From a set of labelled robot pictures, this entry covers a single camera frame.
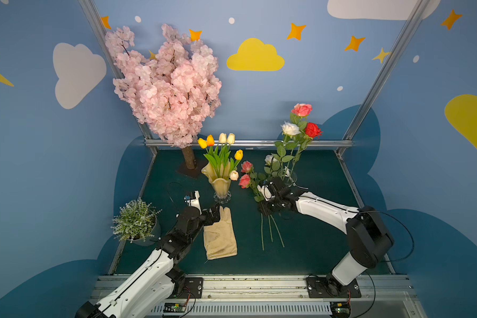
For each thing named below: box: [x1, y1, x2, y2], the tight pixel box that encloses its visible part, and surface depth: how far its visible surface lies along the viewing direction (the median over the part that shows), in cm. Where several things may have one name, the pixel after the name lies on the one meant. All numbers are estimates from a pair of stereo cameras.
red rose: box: [291, 122, 324, 176], surface depth 83 cm
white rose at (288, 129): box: [274, 121, 302, 180], surface depth 83 cm
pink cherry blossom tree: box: [105, 23, 222, 171], surface depth 69 cm
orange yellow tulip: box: [197, 134, 220, 179], surface depth 85 cm
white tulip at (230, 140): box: [222, 132, 236, 176], surface depth 84 cm
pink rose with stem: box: [290, 103, 313, 176], surface depth 83 cm
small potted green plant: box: [110, 197, 163, 247], surface depth 76 cm
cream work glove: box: [203, 205, 238, 260], surface depth 88 cm
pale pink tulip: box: [229, 170, 240, 181], surface depth 72 cm
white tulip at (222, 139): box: [217, 132, 228, 176], surface depth 86 cm
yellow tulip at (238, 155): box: [229, 149, 244, 172], surface depth 78 cm
